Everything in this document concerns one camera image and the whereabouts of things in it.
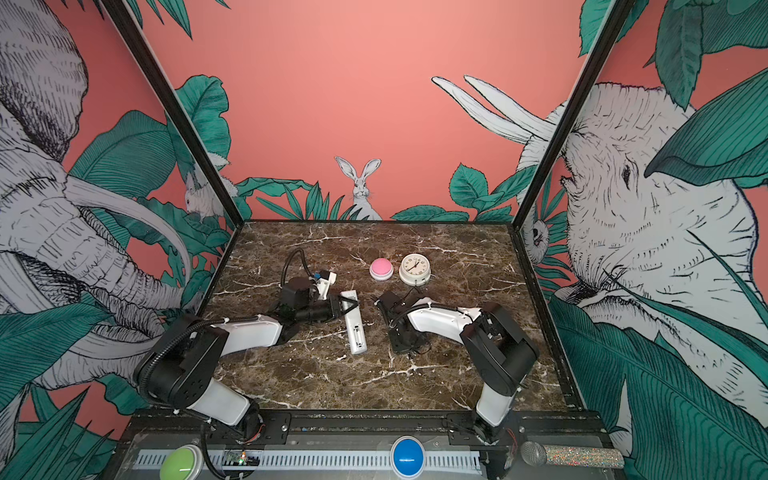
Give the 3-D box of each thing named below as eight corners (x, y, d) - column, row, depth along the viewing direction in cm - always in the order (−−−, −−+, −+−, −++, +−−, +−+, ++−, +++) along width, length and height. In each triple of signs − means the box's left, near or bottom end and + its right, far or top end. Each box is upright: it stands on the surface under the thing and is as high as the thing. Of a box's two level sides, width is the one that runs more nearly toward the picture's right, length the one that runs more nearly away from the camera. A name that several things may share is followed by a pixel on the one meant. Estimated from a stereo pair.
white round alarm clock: (399, 288, 104) (400, 280, 100) (399, 261, 111) (399, 253, 107) (430, 288, 104) (431, 280, 100) (427, 261, 111) (429, 253, 107)
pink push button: (369, 280, 106) (368, 276, 104) (370, 262, 111) (370, 258, 109) (393, 280, 106) (393, 276, 104) (393, 262, 111) (393, 258, 109)
